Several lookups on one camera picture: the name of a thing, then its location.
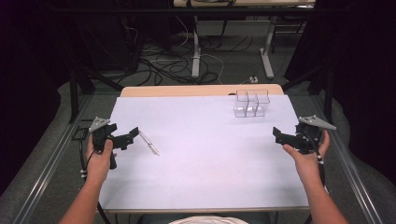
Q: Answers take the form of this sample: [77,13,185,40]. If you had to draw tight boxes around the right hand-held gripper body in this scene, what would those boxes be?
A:
[294,114,337,156]

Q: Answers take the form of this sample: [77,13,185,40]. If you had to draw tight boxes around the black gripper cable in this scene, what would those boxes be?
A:
[78,133,112,224]
[298,129,329,195]

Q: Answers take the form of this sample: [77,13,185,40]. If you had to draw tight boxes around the aluminium rail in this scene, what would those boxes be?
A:
[11,94,95,224]
[311,94,385,224]

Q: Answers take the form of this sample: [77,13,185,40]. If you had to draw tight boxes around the black metal stand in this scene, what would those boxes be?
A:
[68,59,125,124]
[281,63,336,123]

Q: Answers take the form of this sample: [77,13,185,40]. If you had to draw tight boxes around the light wooden desk top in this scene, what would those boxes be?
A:
[172,0,318,8]

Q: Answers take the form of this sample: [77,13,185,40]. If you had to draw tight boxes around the white desk leg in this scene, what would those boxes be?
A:
[259,15,276,80]
[191,15,202,79]

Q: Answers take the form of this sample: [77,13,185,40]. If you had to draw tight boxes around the white floor cable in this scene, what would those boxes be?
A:
[174,15,226,86]

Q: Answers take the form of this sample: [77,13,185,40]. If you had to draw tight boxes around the clear acrylic organizer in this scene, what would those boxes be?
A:
[233,89,271,119]

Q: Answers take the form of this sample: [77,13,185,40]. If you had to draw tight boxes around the person's right hand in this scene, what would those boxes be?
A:
[282,129,332,185]

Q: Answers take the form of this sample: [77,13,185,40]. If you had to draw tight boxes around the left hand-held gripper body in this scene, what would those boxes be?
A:
[88,116,119,171]

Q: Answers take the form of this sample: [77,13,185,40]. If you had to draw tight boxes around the white table mat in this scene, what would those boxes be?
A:
[98,94,310,211]

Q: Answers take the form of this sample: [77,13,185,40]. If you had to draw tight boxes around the black horizontal bar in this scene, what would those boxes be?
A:
[50,7,316,15]

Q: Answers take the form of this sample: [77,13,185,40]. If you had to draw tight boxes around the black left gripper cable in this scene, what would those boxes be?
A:
[78,133,112,224]

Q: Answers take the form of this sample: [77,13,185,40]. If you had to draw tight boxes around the person's white shirt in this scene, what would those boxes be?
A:
[168,215,250,224]

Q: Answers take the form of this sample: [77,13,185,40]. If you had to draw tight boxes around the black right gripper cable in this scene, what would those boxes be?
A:
[298,129,329,195]

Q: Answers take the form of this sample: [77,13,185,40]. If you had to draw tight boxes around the bundle of black floor cables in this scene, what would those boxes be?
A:
[116,32,254,87]

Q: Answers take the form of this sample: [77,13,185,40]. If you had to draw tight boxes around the silver pen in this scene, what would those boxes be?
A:
[138,130,161,157]

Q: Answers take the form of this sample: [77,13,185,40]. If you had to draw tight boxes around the person's left hand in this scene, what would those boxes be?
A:
[85,135,119,185]

